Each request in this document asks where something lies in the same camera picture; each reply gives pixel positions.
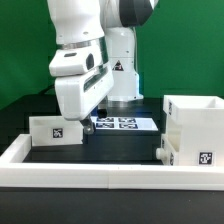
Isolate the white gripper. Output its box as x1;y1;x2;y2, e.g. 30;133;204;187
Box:
55;64;114;135

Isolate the white drawer tray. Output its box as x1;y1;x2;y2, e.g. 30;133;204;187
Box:
29;116;83;146
156;134;179;166

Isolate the white front drawer tray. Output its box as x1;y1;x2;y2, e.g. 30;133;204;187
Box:
156;134;179;166

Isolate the white drawer cabinet box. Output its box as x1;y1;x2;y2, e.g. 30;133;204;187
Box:
163;95;224;167

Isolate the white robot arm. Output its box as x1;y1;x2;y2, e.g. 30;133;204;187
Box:
47;0;159;134

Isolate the white marker sheet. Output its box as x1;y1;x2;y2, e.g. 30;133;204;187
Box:
92;116;158;131

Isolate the black cable bundle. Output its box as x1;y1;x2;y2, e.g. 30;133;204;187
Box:
38;83;57;96

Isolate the white border frame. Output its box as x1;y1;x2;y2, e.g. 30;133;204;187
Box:
0;134;224;191

